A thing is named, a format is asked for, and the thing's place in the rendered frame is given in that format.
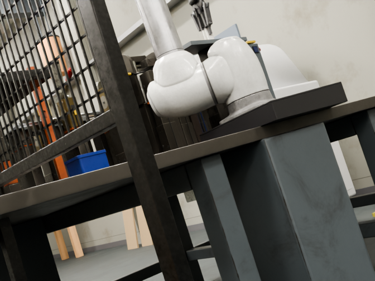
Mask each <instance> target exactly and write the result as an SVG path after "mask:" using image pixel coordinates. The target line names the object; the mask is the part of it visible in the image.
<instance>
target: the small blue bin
mask: <svg viewBox="0 0 375 281"><path fill-rule="evenodd" d="M64 164H65V165H66V167H67V169H68V173H69V177H72V176H76V175H80V174H83V173H87V172H91V171H95V170H98V169H102V168H106V167H110V166H109V163H108V159H107V156H106V150H105V149H103V150H100V151H95V152H91V153H86V154H81V155H78V156H76V157H74V158H72V159H70V160H68V161H66V162H64Z"/></svg>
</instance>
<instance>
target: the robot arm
mask: <svg viewBox="0 0 375 281"><path fill-rule="evenodd" d="M188 2H189V5H191V6H192V9H193V13H191V14H190V15H191V17H192V18H193V20H194V22H195V25H196V27H197V29H198V31H199V32H202V33H203V36H204V39H205V40H212V39H214V37H213V33H212V30H211V25H212V24H213V21H212V18H211V14H210V9H209V2H204V0H188ZM135 3H136V5H137V7H138V10H139V12H140V15H141V18H142V20H143V24H144V26H145V29H146V31H147V34H148V37H149V39H150V42H151V45H152V48H153V50H154V53H155V56H156V58H157V61H156V62H155V65H154V67H153V76H154V81H152V82H150V84H149V86H148V88H147V98H148V101H149V103H150V105H151V107H152V109H153V111H154V112H155V114H156V115H157V116H158V117H163V118H182V117H186V116H190V115H193V114H196V113H199V112H202V111H203V110H206V109H208V108H210V107H212V106H215V105H217V104H221V103H226V105H227V108H228V111H229V116H228V117H226V118H225V119H223V120H222V121H220V122H219V123H220V125H221V124H223V123H225V122H227V121H229V120H231V119H233V118H236V117H238V116H240V115H242V114H244V113H246V112H248V111H250V110H252V109H254V108H256V107H258V106H260V105H262V104H265V103H267V102H269V101H271V100H275V99H274V98H273V97H272V94H271V92H270V90H269V88H268V85H267V81H266V77H265V74H264V72H263V69H262V66H261V64H260V62H259V60H258V58H257V56H256V54H255V53H254V52H253V50H252V49H251V48H250V46H249V45H248V44H247V43H246V42H245V41H243V40H242V39H241V38H239V37H237V36H231V37H226V38H223V39H220V40H218V41H216V42H215V43H214V44H213V45H212V46H211V47H210V49H209V51H208V58H207V59H206V60H205V61H203V62H201V63H199V64H198V62H197V61H196V59H195V57H194V55H192V54H191V53H189V52H187V51H184V48H183V46H182V43H181V41H180V38H179V35H178V32H177V30H176V27H175V24H174V22H173V19H172V17H171V14H170V11H169V8H168V6H167V3H166V0H135Z"/></svg>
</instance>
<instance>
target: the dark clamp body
mask: <svg viewBox="0 0 375 281"><path fill-rule="evenodd" d="M179 121H180V124H181V127H182V131H183V133H184V136H185V139H186V142H187V145H188V146H189V145H192V144H196V143H198V140H197V137H196V134H195V131H194V128H193V124H192V122H190V119H189V116H186V117H182V118H179Z"/></svg>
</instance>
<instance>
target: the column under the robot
mask: <svg viewBox="0 0 375 281"><path fill-rule="evenodd" d="M220 156H221V159H222V162H223V165H224V168H225V171H226V174H227V177H228V180H229V184H230V187H231V189H232V192H233V196H234V199H235V202H236V204H237V208H238V211H239V214H240V217H241V220H242V223H243V226H244V229H245V232H246V235H247V238H248V242H249V245H250V247H251V251H252V254H253V257H254V260H255V262H256V266H257V269H258V272H259V276H260V278H261V281H375V271H374V268H373V265H372V262H371V259H370V256H369V253H368V250H367V247H366V244H365V242H364V239H363V235H362V233H361V230H360V227H359V224H358V221H357V218H356V216H355V213H354V210H353V206H352V203H351V201H350V198H349V195H348V192H347V189H346V186H345V183H344V181H343V178H342V174H341V172H340V169H339V166H338V163H337V161H336V157H335V154H334V151H333V148H332V146H331V143H330V140H329V137H328V134H327V131H326V128H325V125H324V123H323V122H321V123H317V124H313V125H310V126H307V127H303V128H300V129H296V130H292V131H289V132H286V133H282V134H279V135H275V136H272V137H268V138H265V139H262V140H259V141H256V142H254V143H251V144H248V145H246V146H243V147H240V148H237V149H234V150H232V151H229V152H226V153H223V154H221V155H220Z"/></svg>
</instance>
